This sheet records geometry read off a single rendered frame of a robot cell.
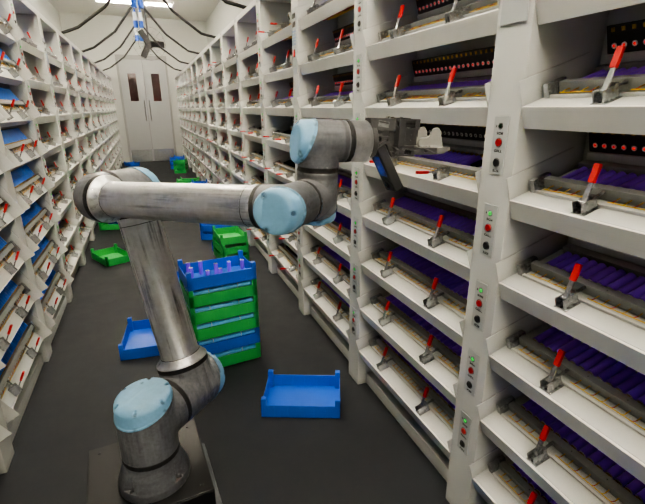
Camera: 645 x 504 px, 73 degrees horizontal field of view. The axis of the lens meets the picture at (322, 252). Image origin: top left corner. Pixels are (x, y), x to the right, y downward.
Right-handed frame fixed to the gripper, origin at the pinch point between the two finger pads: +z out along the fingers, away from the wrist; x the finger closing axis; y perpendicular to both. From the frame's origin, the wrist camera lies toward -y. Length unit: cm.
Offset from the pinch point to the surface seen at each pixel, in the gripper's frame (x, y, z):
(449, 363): 3, -64, 15
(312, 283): 120, -82, 13
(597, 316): -40.1, -26.8, 9.7
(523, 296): -25.7, -28.4, 6.7
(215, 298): 86, -69, -44
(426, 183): 12.9, -10.1, 6.2
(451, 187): 1.6, -9.3, 6.0
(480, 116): -5.8, 8.1, 5.8
